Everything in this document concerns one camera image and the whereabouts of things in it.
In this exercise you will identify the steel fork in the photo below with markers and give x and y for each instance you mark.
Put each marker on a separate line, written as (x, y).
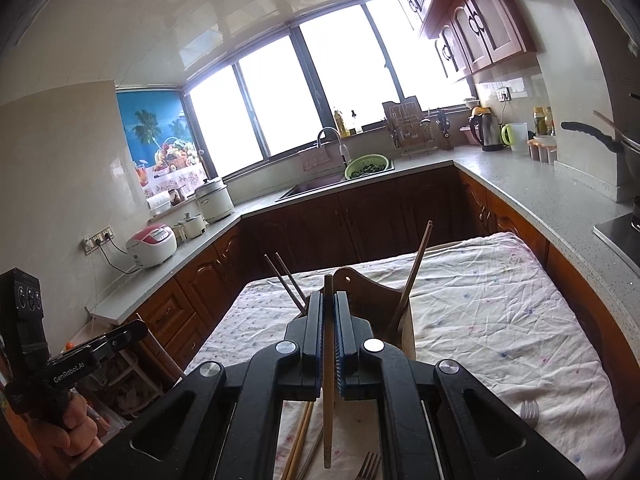
(530, 412)
(367, 470)

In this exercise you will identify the chrome sink faucet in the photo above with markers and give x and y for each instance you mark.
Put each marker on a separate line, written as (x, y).
(344, 152)

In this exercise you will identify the kitchen sink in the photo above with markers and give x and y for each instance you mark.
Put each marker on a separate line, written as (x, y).
(310, 187)

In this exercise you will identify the wooden stool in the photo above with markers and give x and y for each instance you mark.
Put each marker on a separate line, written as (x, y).
(167, 360)

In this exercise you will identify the spice jar set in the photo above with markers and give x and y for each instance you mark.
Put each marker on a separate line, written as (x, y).
(542, 150)

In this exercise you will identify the yellow oil bottle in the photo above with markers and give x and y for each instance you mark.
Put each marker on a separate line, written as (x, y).
(339, 122)

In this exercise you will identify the wooden spatula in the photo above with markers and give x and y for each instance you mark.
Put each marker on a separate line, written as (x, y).
(607, 122)

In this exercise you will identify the small white cooker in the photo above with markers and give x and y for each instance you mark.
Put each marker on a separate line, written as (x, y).
(192, 225)

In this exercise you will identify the kitchen window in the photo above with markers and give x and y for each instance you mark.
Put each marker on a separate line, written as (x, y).
(280, 95)

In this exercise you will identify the white wall socket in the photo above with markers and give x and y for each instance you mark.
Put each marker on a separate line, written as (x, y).
(503, 94)
(100, 240)

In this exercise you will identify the gas stove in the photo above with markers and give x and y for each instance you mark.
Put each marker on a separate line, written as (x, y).
(622, 232)

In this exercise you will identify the knife holder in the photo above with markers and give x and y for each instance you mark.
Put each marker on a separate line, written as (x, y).
(444, 132)

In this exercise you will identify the person's left hand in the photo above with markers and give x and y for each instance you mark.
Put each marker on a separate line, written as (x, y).
(75, 420)

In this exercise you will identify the yellow green jar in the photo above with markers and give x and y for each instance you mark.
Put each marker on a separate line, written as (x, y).
(539, 120)

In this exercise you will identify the red and white rice cooker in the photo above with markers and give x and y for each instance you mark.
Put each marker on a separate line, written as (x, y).
(150, 247)

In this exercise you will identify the large white rice cooker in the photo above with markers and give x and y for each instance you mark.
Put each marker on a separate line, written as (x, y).
(215, 200)

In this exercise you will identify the steel chopsticks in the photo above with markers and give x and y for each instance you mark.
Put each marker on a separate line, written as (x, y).
(282, 282)

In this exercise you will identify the wooden upper cabinets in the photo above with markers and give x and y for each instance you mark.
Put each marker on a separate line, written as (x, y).
(480, 25)

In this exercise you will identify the paper towel roll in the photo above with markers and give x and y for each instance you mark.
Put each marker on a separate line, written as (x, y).
(159, 202)

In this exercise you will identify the steel electric kettle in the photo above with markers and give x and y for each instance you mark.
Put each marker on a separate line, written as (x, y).
(487, 130)

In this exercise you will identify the dish drying rack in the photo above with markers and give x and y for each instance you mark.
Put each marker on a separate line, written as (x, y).
(405, 125)

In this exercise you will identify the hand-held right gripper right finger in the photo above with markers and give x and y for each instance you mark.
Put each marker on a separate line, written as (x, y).
(345, 355)

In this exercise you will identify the wooden utensil holder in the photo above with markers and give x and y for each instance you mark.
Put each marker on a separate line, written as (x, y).
(365, 300)

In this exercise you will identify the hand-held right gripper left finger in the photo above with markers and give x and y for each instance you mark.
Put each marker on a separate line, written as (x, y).
(315, 355)

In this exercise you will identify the small dark bottle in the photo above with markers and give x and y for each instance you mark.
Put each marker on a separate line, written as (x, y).
(353, 124)

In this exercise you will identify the wooden cabinets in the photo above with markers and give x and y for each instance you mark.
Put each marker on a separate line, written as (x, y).
(480, 25)
(360, 215)

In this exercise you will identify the black wok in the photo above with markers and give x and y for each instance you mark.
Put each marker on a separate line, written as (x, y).
(590, 132)

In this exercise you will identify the wooden lower cabinets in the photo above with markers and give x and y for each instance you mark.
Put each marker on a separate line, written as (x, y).
(360, 215)

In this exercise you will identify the green colander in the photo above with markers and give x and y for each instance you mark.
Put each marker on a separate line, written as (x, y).
(357, 162)

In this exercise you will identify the pink container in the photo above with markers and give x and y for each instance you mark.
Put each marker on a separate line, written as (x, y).
(466, 136)

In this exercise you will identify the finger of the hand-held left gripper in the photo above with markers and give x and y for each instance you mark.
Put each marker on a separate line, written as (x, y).
(129, 335)

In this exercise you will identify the grey speckled countertop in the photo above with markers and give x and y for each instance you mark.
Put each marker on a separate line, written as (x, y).
(525, 185)

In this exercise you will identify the palm tree wall poster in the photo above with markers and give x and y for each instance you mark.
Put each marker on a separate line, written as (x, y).
(150, 125)

